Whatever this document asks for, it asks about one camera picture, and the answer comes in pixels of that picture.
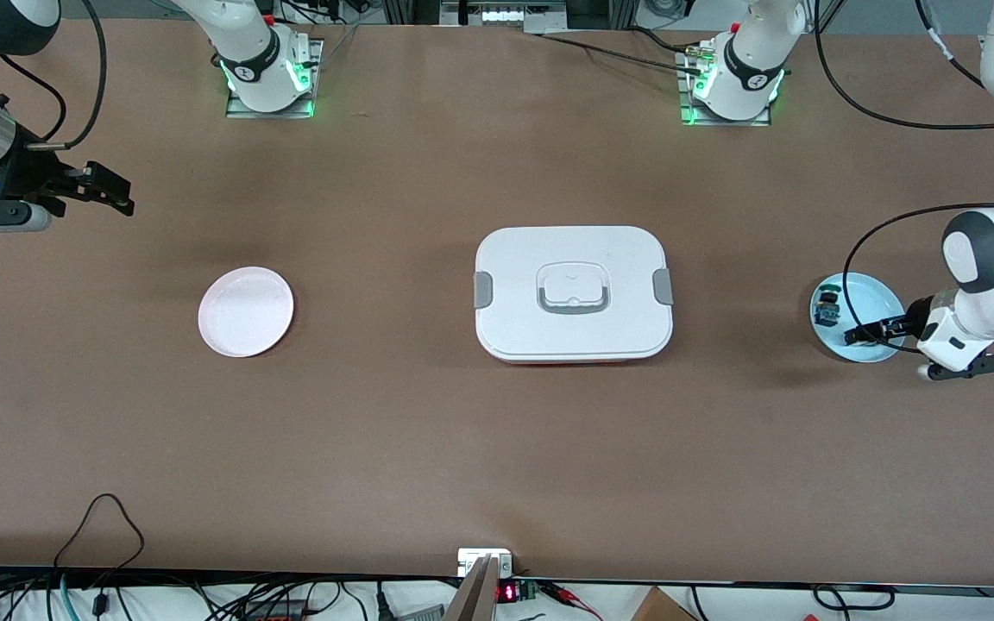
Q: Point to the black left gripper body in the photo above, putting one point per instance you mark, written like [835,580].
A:
[909,325]

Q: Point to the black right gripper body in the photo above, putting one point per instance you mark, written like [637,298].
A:
[31,172]

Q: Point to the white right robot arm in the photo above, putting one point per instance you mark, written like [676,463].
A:
[238,26]

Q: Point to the light blue round plate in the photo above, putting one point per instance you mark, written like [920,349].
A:
[868,297]

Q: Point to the pink round plate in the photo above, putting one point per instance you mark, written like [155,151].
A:
[245,312]

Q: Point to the brown cardboard box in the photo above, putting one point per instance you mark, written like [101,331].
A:
[659,608]

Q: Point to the red clip lead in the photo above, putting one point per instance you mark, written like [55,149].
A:
[568,595]

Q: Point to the red digit display module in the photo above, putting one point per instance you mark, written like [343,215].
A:
[507,592]

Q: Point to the small white box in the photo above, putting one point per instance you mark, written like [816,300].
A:
[473,556]

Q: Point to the green push button switch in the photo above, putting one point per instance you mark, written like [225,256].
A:
[827,309]

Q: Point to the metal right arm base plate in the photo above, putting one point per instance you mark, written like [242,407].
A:
[242,112]

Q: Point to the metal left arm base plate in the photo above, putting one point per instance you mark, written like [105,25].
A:
[726,122]

